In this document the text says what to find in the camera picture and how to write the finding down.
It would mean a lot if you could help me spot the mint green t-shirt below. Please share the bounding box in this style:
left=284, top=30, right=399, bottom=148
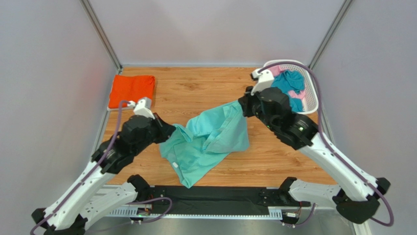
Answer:
left=159, top=101, right=250, bottom=188

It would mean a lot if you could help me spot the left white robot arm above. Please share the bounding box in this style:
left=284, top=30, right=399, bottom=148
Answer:
left=30, top=113, right=176, bottom=235

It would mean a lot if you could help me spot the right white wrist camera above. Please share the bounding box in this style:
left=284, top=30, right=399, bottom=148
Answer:
left=251, top=69, right=275, bottom=95

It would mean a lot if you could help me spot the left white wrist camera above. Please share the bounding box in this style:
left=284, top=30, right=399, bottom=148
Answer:
left=127, top=97, right=155, bottom=119

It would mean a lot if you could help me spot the folded orange t-shirt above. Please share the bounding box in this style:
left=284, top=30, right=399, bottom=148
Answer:
left=108, top=75, right=156, bottom=108

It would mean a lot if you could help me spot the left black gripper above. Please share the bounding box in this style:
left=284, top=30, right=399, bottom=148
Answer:
left=133, top=112, right=177, bottom=157

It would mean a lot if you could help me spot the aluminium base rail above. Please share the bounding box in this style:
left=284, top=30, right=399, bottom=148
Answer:
left=68, top=183, right=363, bottom=220

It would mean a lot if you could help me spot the left aluminium corner post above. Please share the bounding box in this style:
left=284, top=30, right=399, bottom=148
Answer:
left=80, top=0, right=123, bottom=74

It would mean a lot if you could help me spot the pink t-shirt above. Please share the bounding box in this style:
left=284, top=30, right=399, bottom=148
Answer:
left=270, top=65, right=306, bottom=100

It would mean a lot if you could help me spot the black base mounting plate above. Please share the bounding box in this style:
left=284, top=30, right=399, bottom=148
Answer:
left=136, top=186, right=311, bottom=215

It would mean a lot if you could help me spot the aluminium corner post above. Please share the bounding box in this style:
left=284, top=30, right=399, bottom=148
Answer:
left=80, top=0, right=123, bottom=74
left=309, top=0, right=354, bottom=70

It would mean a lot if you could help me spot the right aluminium corner post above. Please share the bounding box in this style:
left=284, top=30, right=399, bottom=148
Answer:
left=309, top=0, right=354, bottom=70

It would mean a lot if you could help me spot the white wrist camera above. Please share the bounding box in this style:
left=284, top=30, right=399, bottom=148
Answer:
left=251, top=69, right=275, bottom=95
left=127, top=97, right=155, bottom=119

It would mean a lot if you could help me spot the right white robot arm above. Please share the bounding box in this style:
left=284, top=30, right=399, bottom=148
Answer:
left=238, top=86, right=391, bottom=224

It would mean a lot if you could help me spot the white plastic laundry basket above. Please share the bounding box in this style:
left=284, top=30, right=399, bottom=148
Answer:
left=263, top=59, right=319, bottom=115

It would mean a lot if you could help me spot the teal blue t-shirt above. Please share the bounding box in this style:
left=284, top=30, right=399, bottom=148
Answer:
left=271, top=70, right=306, bottom=112

